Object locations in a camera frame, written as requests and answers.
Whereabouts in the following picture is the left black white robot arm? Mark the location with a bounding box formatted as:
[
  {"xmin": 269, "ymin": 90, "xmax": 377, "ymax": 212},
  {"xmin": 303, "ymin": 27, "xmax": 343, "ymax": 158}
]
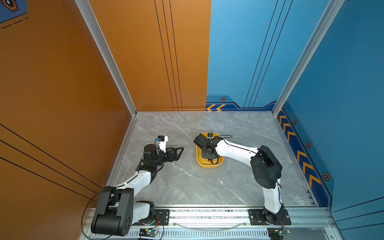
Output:
[{"xmin": 91, "ymin": 144, "xmax": 184, "ymax": 238}]

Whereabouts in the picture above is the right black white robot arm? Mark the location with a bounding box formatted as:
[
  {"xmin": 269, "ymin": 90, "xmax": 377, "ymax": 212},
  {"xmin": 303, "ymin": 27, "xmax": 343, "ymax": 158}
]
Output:
[{"xmin": 194, "ymin": 134, "xmax": 285, "ymax": 225}]

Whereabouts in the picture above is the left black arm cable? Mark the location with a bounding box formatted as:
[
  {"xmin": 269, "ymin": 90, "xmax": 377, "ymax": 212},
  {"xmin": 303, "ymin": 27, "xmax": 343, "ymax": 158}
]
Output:
[{"xmin": 80, "ymin": 185, "xmax": 121, "ymax": 240}]

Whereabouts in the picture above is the aluminium corner post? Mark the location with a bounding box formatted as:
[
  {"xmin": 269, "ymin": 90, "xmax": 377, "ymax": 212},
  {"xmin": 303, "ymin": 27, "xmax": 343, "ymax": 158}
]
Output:
[
  {"xmin": 75, "ymin": 0, "xmax": 137, "ymax": 117},
  {"xmin": 272, "ymin": 0, "xmax": 345, "ymax": 117}
]

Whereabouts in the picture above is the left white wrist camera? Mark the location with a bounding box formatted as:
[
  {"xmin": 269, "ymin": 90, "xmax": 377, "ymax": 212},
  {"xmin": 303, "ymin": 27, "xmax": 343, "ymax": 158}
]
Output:
[{"xmin": 155, "ymin": 136, "xmax": 168, "ymax": 153}]

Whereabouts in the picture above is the circuit board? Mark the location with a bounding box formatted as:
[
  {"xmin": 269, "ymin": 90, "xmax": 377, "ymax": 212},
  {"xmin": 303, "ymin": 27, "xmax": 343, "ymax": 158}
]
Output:
[
  {"xmin": 139, "ymin": 229, "xmax": 159, "ymax": 240},
  {"xmin": 267, "ymin": 228, "xmax": 291, "ymax": 240}
]

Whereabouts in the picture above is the right circuit board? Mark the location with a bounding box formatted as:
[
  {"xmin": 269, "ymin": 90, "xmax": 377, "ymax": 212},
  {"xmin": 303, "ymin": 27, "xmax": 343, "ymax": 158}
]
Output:
[{"xmin": 267, "ymin": 228, "xmax": 291, "ymax": 240}]

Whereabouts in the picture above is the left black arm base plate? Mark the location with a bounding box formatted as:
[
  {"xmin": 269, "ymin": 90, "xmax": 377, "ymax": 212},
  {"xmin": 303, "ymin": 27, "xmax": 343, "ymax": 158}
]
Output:
[{"xmin": 133, "ymin": 209, "xmax": 170, "ymax": 226}]

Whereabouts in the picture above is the aluminium front rail frame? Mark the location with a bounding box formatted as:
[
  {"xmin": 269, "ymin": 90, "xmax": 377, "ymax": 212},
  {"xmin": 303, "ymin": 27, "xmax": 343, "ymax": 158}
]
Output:
[{"xmin": 123, "ymin": 205, "xmax": 343, "ymax": 240}]

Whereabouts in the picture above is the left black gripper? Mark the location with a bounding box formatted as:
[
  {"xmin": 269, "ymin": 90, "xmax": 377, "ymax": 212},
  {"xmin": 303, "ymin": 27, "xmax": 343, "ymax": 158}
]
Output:
[{"xmin": 153, "ymin": 147, "xmax": 183, "ymax": 169}]

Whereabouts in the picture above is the left circuit board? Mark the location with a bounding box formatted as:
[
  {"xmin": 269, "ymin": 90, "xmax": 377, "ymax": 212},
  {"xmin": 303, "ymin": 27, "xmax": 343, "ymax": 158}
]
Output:
[{"xmin": 139, "ymin": 229, "xmax": 159, "ymax": 240}]

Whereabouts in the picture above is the yellow plastic bin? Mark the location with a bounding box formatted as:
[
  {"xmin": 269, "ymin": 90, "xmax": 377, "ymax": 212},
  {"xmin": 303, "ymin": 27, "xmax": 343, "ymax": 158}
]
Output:
[{"xmin": 196, "ymin": 146, "xmax": 224, "ymax": 169}]

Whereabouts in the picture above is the left aluminium corner post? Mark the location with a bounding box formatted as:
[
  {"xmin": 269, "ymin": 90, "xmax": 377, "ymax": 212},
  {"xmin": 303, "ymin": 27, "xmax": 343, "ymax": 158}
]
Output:
[{"xmin": 75, "ymin": 0, "xmax": 137, "ymax": 117}]

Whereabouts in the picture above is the grey cable on rail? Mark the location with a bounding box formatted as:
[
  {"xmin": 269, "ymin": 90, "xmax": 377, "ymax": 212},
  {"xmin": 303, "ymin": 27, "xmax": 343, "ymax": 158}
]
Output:
[{"xmin": 173, "ymin": 222, "xmax": 249, "ymax": 232}]

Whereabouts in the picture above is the right aluminium corner post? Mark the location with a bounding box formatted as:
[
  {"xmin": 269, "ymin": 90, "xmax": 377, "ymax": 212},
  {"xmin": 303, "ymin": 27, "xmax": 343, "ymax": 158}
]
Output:
[{"xmin": 272, "ymin": 0, "xmax": 345, "ymax": 117}]

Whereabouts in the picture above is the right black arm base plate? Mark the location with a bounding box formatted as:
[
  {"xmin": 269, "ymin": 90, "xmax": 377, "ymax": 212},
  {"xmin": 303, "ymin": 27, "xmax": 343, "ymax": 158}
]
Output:
[{"xmin": 248, "ymin": 208, "xmax": 292, "ymax": 226}]

